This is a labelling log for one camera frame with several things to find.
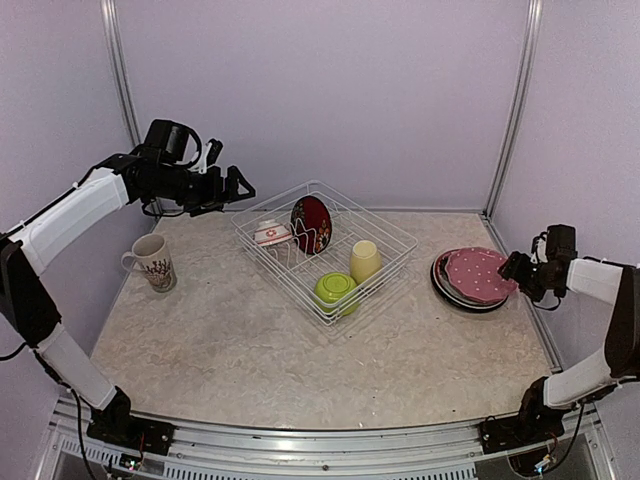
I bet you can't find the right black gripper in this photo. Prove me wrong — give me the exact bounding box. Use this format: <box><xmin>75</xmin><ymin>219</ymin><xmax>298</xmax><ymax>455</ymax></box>
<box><xmin>498</xmin><ymin>251</ymin><xmax>559</xmax><ymax>302</ymax></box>

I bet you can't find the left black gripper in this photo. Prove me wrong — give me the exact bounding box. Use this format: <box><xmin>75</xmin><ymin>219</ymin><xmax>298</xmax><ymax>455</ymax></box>
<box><xmin>147</xmin><ymin>163</ymin><xmax>256</xmax><ymax>216</ymax></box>

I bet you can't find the pink polka dot plate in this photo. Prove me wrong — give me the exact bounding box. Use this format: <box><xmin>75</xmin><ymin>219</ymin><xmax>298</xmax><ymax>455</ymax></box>
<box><xmin>444</xmin><ymin>247</ymin><xmax>517</xmax><ymax>304</ymax></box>

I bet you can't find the dark brown plate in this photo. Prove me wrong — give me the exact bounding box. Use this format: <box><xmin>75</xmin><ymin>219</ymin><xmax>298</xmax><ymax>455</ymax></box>
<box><xmin>290</xmin><ymin>195</ymin><xmax>333</xmax><ymax>255</ymax></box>

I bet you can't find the white floral mug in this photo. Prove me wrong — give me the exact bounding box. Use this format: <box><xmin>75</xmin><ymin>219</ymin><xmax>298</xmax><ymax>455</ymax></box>
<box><xmin>121</xmin><ymin>233</ymin><xmax>177</xmax><ymax>293</ymax></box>

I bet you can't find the black striped rim plate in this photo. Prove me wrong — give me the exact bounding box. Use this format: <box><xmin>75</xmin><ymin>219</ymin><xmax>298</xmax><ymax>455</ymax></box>
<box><xmin>430</xmin><ymin>260</ymin><xmax>507</xmax><ymax>314</ymax></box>

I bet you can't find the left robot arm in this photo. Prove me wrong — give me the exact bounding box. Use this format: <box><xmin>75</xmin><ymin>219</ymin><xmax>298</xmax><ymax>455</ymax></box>
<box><xmin>1</xmin><ymin>147</ymin><xmax>256</xmax><ymax>445</ymax></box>

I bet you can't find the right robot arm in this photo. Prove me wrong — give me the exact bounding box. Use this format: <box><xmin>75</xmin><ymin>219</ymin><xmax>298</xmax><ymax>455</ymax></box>
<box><xmin>498</xmin><ymin>252</ymin><xmax>639</xmax><ymax>444</ymax></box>

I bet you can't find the white bowl red pattern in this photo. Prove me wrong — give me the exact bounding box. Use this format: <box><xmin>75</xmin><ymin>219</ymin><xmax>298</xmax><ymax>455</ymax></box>
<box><xmin>254</xmin><ymin>219</ymin><xmax>292</xmax><ymax>247</ymax></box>

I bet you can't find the lime green bowl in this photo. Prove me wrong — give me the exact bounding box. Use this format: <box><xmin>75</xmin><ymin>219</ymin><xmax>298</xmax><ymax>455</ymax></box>
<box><xmin>313</xmin><ymin>272</ymin><xmax>360</xmax><ymax>316</ymax></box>

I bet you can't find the yellow mug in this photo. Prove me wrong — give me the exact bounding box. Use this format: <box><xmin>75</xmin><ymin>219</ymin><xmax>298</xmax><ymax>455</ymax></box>
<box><xmin>350</xmin><ymin>240</ymin><xmax>382</xmax><ymax>284</ymax></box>

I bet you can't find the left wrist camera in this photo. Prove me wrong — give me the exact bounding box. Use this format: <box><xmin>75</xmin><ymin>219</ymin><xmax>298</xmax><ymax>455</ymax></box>
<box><xmin>190</xmin><ymin>139</ymin><xmax>223</xmax><ymax>174</ymax></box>

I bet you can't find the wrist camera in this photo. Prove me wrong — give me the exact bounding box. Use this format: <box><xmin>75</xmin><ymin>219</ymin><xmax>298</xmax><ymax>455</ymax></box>
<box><xmin>531</xmin><ymin>224</ymin><xmax>578</xmax><ymax>263</ymax></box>
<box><xmin>190</xmin><ymin>139</ymin><xmax>223</xmax><ymax>174</ymax></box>

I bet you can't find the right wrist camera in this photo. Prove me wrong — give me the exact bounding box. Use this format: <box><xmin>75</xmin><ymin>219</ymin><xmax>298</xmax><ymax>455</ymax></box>
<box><xmin>531</xmin><ymin>224</ymin><xmax>578</xmax><ymax>263</ymax></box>

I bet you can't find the white wire dish rack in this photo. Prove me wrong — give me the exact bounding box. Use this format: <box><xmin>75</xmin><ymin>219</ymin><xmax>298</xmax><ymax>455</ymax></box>
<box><xmin>231</xmin><ymin>180</ymin><xmax>418</xmax><ymax>326</ymax></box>

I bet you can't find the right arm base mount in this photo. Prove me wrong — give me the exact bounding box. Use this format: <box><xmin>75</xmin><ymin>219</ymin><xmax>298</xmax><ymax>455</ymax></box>
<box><xmin>478</xmin><ymin>412</ymin><xmax>564</xmax><ymax>454</ymax></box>

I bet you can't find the right aluminium frame post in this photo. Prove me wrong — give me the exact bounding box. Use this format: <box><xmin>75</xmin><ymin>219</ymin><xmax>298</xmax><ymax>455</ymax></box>
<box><xmin>483</xmin><ymin>0</ymin><xmax>544</xmax><ymax>221</ymax></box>

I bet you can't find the aluminium frame post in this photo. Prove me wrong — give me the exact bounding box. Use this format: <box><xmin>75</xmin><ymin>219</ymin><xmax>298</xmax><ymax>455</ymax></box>
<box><xmin>483</xmin><ymin>0</ymin><xmax>544</xmax><ymax>221</ymax></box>
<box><xmin>98</xmin><ymin>0</ymin><xmax>164</xmax><ymax>221</ymax></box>

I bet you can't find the left aluminium frame post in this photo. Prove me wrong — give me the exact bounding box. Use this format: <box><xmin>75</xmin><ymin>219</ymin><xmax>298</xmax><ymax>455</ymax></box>
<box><xmin>98</xmin><ymin>0</ymin><xmax>164</xmax><ymax>221</ymax></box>

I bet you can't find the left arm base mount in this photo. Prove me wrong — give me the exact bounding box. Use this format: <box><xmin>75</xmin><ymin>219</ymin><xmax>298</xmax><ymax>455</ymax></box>
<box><xmin>87</xmin><ymin>416</ymin><xmax>176</xmax><ymax>456</ymax></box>

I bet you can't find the front aluminium rail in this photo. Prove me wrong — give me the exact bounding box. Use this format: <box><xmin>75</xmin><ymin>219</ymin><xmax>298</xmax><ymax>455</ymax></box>
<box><xmin>32</xmin><ymin>394</ymin><xmax>616</xmax><ymax>480</ymax></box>

